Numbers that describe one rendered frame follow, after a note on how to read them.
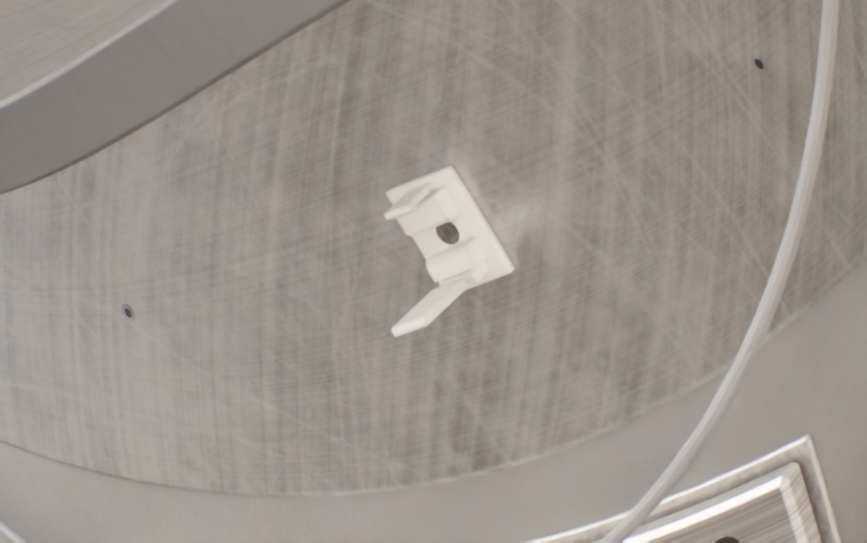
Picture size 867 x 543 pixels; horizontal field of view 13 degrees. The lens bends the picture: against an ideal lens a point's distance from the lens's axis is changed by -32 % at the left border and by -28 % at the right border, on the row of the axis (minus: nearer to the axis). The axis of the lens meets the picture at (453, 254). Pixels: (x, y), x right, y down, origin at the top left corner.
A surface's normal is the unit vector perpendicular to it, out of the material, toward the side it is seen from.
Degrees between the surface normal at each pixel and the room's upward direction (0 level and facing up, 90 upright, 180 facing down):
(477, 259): 49
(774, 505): 90
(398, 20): 90
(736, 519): 90
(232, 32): 90
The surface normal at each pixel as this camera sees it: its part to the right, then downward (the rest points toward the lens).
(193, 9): -0.49, 0.48
